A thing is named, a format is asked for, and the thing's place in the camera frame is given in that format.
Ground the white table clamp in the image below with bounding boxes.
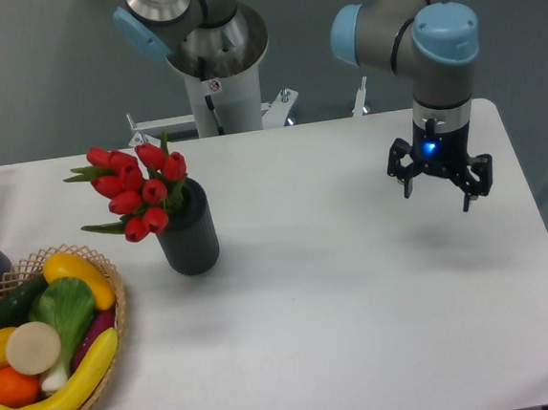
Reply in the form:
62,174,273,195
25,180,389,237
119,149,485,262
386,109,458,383
351,76,370,118

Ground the green bok choy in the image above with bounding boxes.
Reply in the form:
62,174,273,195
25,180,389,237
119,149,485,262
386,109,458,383
29,277,96,396

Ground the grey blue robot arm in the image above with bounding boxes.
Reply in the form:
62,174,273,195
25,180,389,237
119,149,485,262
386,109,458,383
113,0,493,203

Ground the purple eggplant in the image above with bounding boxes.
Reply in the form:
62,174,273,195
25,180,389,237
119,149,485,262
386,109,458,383
71,310,116,370

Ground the woven wicker basket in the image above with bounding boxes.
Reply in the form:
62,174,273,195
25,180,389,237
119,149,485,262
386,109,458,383
0,245,126,410

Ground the orange fruit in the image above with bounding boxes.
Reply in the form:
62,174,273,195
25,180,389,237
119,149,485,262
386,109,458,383
0,366,40,408

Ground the yellow banana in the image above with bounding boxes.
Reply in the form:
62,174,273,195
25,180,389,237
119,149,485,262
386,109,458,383
0,328,119,410

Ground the dark green cucumber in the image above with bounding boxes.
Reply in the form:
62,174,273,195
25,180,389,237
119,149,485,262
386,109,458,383
0,274,48,329

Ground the red tulip bouquet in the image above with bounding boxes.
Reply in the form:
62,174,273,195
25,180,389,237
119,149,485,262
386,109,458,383
64,132,188,243

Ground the dark grey ribbed vase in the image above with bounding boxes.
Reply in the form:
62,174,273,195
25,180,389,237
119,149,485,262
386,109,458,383
157,178,220,276

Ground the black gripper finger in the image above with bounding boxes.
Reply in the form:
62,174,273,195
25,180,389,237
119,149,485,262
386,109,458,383
450,154,493,212
387,139,425,199

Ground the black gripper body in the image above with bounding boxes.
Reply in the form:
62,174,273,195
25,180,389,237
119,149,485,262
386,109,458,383
409,122,471,181

